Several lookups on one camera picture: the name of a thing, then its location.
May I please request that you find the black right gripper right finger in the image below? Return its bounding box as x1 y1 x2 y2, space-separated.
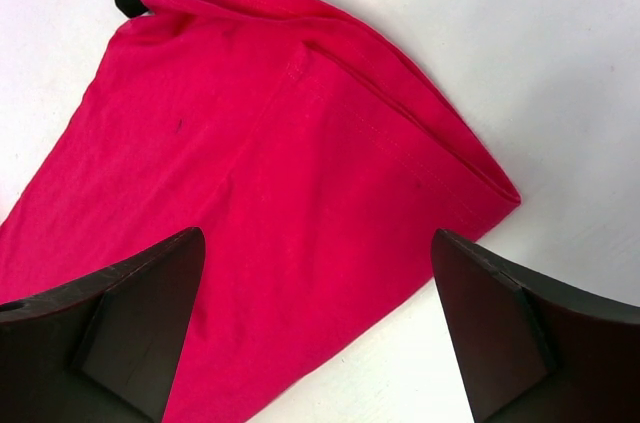
431 230 639 422

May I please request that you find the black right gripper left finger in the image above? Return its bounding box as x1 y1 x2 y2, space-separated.
1 228 205 422

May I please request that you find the crimson red t-shirt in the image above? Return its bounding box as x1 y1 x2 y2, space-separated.
1 0 520 422

